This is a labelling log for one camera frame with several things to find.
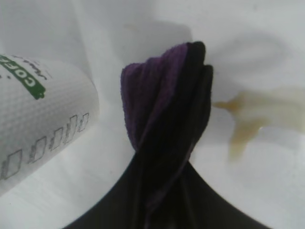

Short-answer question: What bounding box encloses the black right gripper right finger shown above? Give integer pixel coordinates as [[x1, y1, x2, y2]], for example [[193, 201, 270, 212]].
[[185, 164, 263, 229]]

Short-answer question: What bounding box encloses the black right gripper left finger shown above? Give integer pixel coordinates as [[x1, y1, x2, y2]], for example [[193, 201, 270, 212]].
[[64, 155, 143, 229]]

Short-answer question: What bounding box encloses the purple and black cloth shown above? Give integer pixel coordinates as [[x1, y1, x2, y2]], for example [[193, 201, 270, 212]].
[[120, 41, 214, 229]]

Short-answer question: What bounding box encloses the white paper coffee cup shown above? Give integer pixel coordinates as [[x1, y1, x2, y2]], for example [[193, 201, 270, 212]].
[[0, 53, 100, 198]]

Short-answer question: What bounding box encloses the brown coffee spill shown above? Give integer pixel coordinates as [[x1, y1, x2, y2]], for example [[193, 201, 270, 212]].
[[212, 90, 305, 163]]

